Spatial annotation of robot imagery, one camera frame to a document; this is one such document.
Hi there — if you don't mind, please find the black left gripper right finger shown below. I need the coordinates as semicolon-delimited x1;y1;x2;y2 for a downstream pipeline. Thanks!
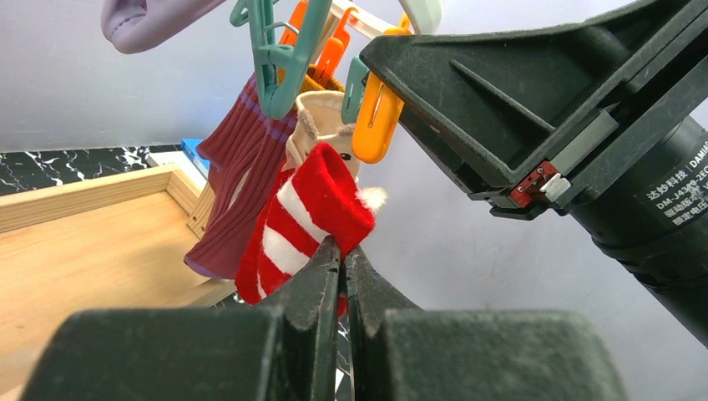
343;249;627;400

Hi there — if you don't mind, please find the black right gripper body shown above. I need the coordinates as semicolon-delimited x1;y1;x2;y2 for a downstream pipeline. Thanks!
468;1;707;220

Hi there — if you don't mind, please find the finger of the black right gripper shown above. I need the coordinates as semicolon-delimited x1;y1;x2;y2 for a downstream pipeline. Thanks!
361;1;686;188

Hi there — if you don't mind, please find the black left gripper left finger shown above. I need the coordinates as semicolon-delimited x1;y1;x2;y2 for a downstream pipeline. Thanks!
21;239;340;400

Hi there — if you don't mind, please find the red white striped sock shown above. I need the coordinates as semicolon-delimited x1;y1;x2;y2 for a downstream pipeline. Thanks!
235;143;387;305

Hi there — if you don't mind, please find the beige animal face sock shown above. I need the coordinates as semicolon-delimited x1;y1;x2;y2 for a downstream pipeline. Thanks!
283;90;362;182

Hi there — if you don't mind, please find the purple sock with yellow cuff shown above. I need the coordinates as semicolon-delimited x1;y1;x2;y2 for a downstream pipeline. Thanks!
185;67;344;279

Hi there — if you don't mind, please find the white round clip hanger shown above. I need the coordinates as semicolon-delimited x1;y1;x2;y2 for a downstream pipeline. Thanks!
311;0;443;63

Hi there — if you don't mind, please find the wooden hanger rack stand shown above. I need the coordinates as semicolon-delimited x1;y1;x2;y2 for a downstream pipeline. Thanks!
1;165;235;400

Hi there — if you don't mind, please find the orange front-left clothes peg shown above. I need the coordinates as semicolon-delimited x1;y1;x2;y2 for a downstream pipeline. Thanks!
351;13;413;165

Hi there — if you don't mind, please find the teal right clothes peg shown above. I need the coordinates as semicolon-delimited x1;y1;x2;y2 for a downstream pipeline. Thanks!
341;56;370;124

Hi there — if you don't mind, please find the teal clothes peg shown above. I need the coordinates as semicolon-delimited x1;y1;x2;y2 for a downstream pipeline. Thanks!
230;0;331;120
341;56;370;124

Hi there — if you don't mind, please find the orange front-centre clothes peg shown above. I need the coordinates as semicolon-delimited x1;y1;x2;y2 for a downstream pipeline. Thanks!
312;7;358;87

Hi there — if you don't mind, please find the orange front-right clothes peg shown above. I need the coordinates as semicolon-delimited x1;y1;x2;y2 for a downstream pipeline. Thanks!
280;0;309;46

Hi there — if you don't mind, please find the teal front clothes peg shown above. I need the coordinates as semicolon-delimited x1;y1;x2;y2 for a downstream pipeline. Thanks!
230;0;331;120

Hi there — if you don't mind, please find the blue folder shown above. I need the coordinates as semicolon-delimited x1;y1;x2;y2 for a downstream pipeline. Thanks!
180;138;210;178

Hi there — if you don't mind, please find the lilac clothes peg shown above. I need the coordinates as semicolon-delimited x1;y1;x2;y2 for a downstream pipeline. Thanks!
100;0;224;54

